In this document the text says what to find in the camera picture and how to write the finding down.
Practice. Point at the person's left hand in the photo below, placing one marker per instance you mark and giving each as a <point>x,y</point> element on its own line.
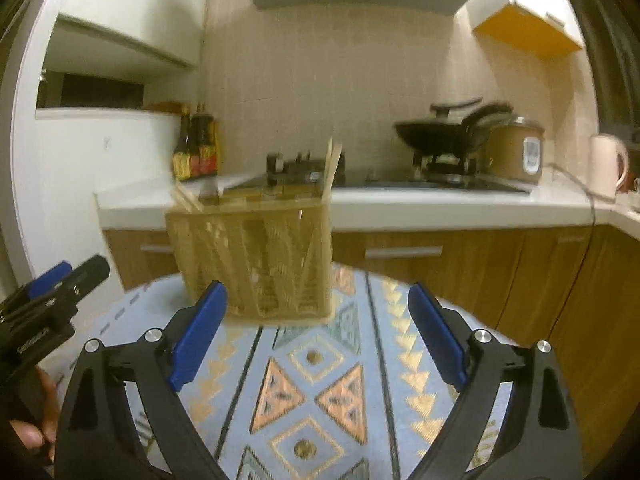
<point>34,437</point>

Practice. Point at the white orange wall cabinet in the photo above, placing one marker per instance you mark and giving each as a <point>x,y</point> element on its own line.
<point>547,28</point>

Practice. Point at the beige rice cooker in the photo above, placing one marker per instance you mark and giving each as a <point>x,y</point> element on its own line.
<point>513,150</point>

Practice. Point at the black gas stove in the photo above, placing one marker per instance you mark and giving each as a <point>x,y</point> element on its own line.
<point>435,176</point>

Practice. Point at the chopsticks in basket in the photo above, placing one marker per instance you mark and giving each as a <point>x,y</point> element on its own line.
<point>332,164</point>

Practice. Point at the wooden base cabinets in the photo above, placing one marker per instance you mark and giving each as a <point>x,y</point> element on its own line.
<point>577,287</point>

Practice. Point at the black wok with lid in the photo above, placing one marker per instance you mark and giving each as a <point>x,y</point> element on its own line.
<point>452,129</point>

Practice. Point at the patterned blue table mat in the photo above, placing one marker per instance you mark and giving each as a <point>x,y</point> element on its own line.
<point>359,397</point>

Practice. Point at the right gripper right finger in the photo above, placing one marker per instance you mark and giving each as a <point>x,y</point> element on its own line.
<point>475,363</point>

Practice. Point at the dark sauce bottle red label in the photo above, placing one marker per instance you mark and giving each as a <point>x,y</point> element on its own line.
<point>204,132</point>

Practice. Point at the dark sauce bottle yellow label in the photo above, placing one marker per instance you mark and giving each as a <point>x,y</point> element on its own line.
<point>181,157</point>

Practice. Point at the white upper left cabinet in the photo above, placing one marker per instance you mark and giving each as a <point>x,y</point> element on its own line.
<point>129,40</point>

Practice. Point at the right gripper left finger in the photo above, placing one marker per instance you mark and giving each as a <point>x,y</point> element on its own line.
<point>161,362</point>

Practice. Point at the white electric kettle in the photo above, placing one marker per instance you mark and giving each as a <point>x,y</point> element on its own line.
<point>608,165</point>

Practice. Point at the beige slotted utensil basket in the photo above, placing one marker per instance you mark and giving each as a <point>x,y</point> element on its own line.
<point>274,258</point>

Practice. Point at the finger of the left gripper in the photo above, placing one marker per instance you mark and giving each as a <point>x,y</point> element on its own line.
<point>63,283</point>

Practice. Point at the dark window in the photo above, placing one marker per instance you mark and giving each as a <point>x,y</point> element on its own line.
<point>611,32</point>

